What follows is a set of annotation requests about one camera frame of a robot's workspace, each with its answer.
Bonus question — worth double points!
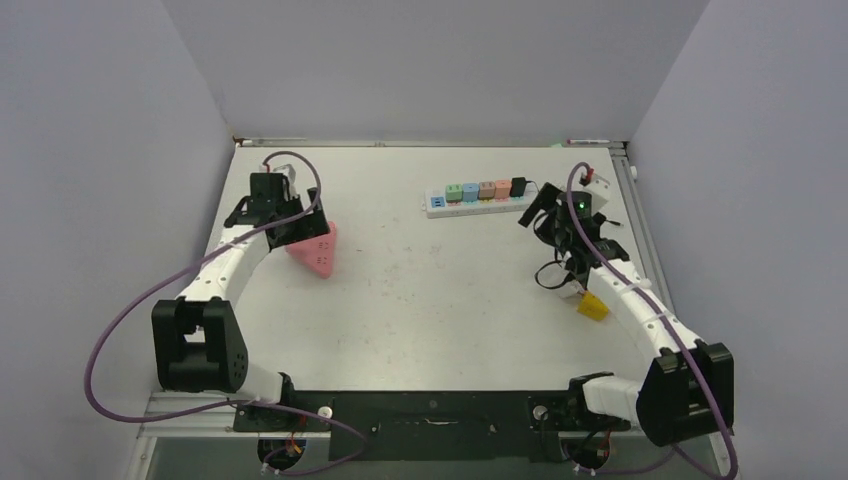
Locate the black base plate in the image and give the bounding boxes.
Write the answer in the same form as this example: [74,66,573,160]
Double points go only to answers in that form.
[233,390,631,463]

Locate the tan cube plug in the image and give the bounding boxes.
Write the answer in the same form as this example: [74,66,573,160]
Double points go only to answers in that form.
[478,181,496,200]

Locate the wrist white camera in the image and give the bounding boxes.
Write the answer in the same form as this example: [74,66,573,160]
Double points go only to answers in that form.
[266,163,297,198]
[579,173,612,214]

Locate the white long power strip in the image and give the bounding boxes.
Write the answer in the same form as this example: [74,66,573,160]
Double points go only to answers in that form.
[421,183,539,219]

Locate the black power adapter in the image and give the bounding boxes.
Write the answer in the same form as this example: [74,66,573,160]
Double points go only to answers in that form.
[509,177,528,198]

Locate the yellow cube socket plug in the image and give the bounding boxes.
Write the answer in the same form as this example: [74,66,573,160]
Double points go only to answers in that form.
[577,291,610,322]

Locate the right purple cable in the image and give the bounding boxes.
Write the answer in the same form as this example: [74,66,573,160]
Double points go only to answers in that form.
[566,162,740,480]

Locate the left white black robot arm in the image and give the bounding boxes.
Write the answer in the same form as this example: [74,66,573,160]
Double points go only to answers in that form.
[151,188,334,430]

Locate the pink triangular socket base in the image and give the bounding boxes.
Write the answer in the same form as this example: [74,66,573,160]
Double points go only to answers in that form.
[285,221,338,279]

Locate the blue cube plug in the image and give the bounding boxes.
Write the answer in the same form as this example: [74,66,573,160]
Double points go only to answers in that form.
[462,183,480,203]

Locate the salmon cube plug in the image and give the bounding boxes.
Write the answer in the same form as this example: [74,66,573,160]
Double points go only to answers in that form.
[494,179,512,200]

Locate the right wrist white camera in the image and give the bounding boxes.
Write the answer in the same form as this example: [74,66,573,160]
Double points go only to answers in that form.
[579,173,612,214]

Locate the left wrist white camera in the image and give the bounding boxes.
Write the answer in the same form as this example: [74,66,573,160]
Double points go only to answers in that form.
[266,163,297,198]

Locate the green cube plug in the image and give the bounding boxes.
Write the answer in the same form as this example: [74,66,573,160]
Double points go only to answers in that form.
[444,184,464,203]

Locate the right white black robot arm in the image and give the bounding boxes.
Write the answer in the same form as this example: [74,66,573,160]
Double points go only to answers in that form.
[519,183,734,446]

